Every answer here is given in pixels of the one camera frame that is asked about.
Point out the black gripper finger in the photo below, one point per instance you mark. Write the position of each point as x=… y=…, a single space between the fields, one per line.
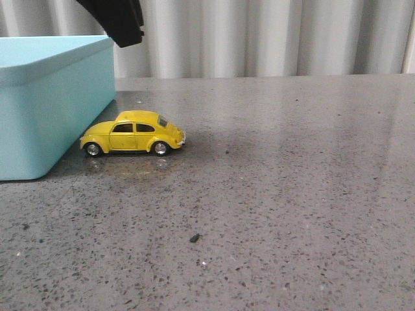
x=122 y=20

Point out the small black debris chip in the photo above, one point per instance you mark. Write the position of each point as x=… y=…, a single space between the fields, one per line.
x=194 y=238

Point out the light blue plastic box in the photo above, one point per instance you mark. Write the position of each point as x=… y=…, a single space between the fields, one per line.
x=52 y=89

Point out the white pleated curtain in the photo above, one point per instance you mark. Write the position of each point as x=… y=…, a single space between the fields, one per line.
x=220 y=39

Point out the yellow toy beetle car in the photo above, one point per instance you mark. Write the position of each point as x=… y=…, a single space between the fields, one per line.
x=133 y=131

